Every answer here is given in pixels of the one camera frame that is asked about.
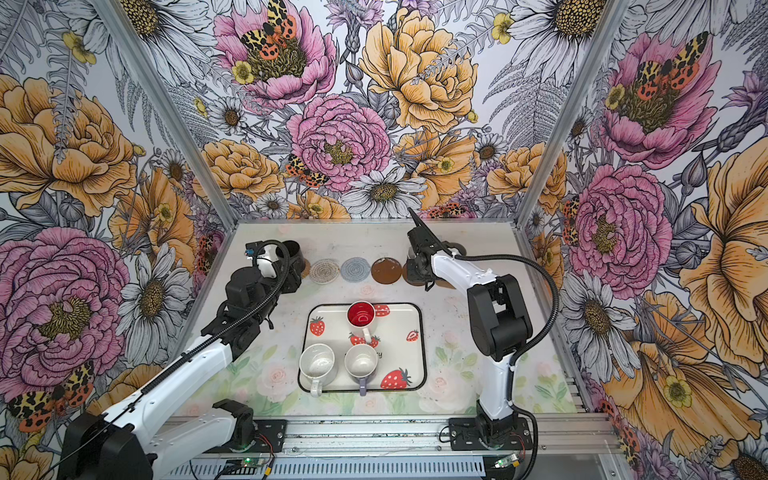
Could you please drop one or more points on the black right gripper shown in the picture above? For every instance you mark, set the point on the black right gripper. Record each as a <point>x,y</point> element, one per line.
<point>413,276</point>

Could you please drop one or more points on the plain brown wooden coaster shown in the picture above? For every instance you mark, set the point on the plain brown wooden coaster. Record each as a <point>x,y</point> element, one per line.
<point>408,281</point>

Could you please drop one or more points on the scratched dark brown wooden coaster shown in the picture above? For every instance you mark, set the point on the scratched dark brown wooden coaster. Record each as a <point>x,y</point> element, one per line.
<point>386,270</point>

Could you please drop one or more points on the black mug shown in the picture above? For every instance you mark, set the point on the black mug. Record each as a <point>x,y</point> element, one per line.
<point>290,254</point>

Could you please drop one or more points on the grey-blue braided rope coaster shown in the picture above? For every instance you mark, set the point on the grey-blue braided rope coaster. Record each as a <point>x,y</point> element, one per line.
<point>355,269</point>

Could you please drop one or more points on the grey mug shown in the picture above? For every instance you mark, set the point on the grey mug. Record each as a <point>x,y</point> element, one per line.
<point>453,247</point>

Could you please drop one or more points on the cork paw print coaster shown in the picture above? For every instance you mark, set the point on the cork paw print coaster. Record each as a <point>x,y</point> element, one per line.
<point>443,284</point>

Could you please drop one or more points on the round woven rattan coaster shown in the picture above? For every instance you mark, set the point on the round woven rattan coaster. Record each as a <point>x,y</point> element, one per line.
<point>306,269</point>

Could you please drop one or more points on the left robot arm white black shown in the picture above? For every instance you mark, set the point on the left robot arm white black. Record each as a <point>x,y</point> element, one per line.
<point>128,441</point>

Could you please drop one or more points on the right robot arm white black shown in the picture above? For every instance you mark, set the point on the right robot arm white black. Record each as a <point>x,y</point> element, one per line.
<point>499,321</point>

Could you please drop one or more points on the white strawberry print tray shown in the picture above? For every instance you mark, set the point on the white strawberry print tray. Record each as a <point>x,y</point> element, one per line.
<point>398,338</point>

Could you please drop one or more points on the red interior white mug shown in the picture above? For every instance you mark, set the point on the red interior white mug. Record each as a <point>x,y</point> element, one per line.
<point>360,317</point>

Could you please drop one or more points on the green circuit board left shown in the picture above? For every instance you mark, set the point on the green circuit board left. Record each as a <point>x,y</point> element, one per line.
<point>247,466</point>

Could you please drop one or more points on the green circuit board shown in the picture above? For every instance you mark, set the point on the green circuit board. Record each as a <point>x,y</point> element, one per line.
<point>247,466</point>
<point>509,461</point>

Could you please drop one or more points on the green circuit board right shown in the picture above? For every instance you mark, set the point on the green circuit board right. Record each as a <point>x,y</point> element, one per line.
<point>509,461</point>

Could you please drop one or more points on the white mug purple handle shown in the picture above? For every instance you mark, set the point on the white mug purple handle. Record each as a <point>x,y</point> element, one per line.
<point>361,362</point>

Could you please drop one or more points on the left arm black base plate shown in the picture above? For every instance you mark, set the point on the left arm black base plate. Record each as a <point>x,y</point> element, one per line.
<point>270,435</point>

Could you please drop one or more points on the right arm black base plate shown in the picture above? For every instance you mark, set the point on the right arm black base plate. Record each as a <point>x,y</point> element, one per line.
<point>462,435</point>

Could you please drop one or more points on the aluminium corner post left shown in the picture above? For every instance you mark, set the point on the aluminium corner post left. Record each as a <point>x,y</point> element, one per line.
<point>134,54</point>

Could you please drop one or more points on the aluminium corner post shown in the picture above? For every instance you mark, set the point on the aluminium corner post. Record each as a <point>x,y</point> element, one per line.
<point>134,54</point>
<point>607,30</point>

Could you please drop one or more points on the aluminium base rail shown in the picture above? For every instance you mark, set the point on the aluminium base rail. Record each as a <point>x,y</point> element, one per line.
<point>579,434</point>

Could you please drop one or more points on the aluminium corner post right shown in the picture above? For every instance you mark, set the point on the aluminium corner post right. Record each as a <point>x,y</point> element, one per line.
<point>607,30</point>

